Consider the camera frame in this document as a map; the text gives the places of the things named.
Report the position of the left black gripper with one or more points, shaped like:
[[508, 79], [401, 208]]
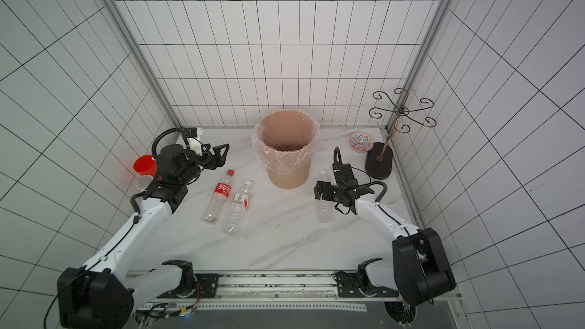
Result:
[[220, 160]]

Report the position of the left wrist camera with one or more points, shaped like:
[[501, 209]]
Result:
[[194, 135]]

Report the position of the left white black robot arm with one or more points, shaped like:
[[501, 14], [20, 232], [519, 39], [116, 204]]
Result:
[[98, 294]]

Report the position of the clear bottle red white label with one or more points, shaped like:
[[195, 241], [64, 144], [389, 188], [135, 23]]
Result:
[[325, 208]]

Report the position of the clear bottle white cap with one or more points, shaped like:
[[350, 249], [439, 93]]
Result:
[[239, 207]]

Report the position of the metal mounting rail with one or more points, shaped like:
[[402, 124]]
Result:
[[260, 290]]

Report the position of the red label cola bottle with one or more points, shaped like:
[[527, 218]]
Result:
[[219, 196]]

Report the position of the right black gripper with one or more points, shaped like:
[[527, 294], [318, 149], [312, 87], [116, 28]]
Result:
[[330, 191]]

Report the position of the clear wine glass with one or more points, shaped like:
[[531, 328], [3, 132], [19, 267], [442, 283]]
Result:
[[143, 182]]

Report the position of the patterned red blue bowl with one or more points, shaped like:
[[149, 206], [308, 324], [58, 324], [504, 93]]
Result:
[[361, 142]]

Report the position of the beige bin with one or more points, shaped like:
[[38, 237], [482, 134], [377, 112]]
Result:
[[288, 146]]

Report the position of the copper stand black base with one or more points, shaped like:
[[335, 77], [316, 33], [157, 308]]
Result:
[[380, 157]]

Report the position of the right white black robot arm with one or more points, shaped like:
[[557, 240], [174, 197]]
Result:
[[419, 270]]

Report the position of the red plastic cup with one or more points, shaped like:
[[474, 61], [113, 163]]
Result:
[[145, 165]]

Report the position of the clear plastic bin liner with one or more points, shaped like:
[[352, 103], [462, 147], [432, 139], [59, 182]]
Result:
[[283, 155]]

